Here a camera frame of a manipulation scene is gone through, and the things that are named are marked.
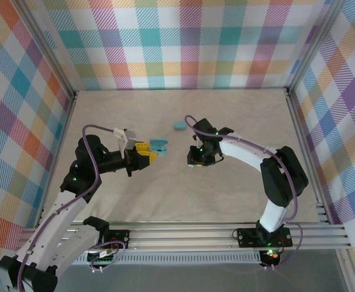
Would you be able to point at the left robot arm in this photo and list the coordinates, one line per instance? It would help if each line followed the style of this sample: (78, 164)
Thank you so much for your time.
(61, 210)

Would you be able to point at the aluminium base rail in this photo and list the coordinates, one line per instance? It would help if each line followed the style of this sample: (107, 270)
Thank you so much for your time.
(180, 237)

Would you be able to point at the controller circuit board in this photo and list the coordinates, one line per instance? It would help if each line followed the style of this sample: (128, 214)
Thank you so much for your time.
(271, 256)
(101, 260)

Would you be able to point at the teal earbud charging case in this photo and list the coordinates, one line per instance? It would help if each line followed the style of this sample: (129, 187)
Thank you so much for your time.
(179, 125)
(162, 152)

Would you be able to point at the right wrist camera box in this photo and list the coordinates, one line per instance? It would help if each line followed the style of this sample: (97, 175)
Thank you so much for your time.
(197, 141)

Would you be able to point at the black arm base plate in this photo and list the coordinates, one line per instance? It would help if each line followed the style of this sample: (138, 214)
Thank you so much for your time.
(123, 238)
(247, 237)

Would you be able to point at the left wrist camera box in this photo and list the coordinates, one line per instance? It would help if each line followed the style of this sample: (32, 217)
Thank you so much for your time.
(128, 140)

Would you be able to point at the aluminium frame post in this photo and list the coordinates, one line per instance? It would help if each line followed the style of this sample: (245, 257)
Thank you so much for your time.
(313, 45)
(47, 48)

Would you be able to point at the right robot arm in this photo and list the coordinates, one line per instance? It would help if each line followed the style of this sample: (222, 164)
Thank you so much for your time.
(283, 179)

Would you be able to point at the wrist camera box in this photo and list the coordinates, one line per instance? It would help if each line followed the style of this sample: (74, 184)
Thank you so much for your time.
(197, 141)
(128, 140)

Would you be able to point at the aluminium side rail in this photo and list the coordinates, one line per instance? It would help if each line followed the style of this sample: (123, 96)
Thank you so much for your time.
(301, 137)
(62, 137)

